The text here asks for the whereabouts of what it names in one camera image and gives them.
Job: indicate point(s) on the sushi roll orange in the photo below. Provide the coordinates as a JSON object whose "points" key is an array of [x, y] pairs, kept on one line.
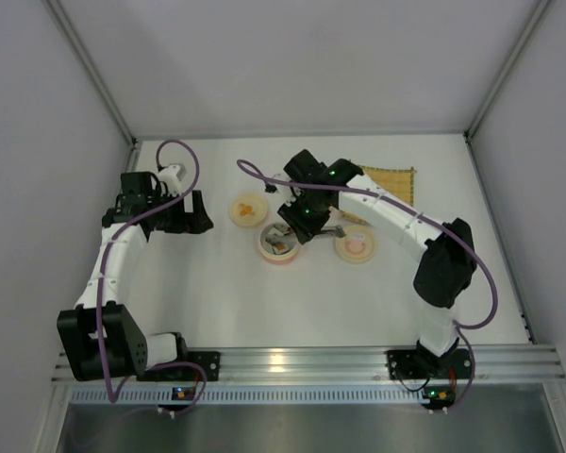
{"points": [[283, 248]]}

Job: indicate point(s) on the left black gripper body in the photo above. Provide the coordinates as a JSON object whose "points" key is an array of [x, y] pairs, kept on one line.
{"points": [[189, 217]]}

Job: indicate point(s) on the slotted cable duct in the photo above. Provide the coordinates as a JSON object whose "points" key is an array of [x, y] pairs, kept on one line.
{"points": [[277, 395]]}

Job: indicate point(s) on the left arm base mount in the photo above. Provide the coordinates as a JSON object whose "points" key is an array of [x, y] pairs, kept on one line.
{"points": [[203, 363]]}

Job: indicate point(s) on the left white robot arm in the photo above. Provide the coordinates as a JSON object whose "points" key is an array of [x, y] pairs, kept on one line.
{"points": [[100, 329]]}

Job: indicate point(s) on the right aluminium frame post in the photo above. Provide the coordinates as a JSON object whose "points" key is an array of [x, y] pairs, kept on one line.
{"points": [[523, 38]]}

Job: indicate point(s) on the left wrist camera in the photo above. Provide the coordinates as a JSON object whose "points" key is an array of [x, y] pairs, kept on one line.
{"points": [[172, 176]]}

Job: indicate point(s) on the sushi roll dark centre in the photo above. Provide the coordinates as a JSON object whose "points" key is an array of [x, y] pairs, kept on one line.
{"points": [[271, 240]]}

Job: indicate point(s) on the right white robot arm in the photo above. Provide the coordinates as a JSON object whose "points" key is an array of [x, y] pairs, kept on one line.
{"points": [[444, 266]]}

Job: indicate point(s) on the lid with orange knob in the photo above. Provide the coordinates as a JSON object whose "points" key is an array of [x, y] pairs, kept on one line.
{"points": [[248, 210]]}

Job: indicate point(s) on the metal tongs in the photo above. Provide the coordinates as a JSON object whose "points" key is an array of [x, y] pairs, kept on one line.
{"points": [[330, 232]]}

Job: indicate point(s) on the lid with pink knob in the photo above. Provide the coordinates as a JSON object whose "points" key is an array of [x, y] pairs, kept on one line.
{"points": [[357, 246]]}

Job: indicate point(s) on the bamboo sushi mat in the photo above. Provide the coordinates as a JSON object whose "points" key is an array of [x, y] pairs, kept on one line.
{"points": [[398, 182]]}

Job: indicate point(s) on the orange bowl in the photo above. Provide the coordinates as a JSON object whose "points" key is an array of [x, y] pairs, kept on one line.
{"points": [[334, 215]]}

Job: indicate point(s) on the pink bowl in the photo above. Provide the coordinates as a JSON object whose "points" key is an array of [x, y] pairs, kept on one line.
{"points": [[267, 252]]}

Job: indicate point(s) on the left aluminium frame post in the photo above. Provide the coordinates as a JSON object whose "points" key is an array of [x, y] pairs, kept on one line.
{"points": [[67, 29]]}

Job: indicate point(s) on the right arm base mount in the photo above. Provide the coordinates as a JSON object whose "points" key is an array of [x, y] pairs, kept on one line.
{"points": [[418, 363]]}

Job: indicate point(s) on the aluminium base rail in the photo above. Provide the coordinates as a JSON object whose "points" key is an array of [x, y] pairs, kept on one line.
{"points": [[364, 365]]}

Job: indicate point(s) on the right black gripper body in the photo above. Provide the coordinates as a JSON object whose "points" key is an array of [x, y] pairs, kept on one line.
{"points": [[305, 227]]}

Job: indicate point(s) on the aluminium frame post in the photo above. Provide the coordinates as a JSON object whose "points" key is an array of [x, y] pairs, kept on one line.
{"points": [[523, 38], [67, 29]]}

